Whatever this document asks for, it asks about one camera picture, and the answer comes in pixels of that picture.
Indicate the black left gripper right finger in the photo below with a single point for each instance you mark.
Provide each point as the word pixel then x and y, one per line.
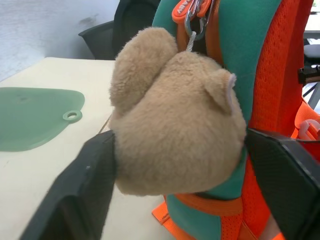
pixel 282 180

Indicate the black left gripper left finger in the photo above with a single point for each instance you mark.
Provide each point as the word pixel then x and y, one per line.
pixel 75 195

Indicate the orange and teal backpack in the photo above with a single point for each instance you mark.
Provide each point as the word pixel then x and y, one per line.
pixel 272 75

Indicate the green silicone mat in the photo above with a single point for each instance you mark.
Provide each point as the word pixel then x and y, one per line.
pixel 32 118

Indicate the black clamp with wooden bar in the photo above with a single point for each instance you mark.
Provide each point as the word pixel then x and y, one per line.
pixel 308 75

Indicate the black office chair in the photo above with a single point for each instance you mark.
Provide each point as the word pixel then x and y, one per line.
pixel 112 32

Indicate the silver carabiner clip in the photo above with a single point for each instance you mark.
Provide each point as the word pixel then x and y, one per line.
pixel 193 22

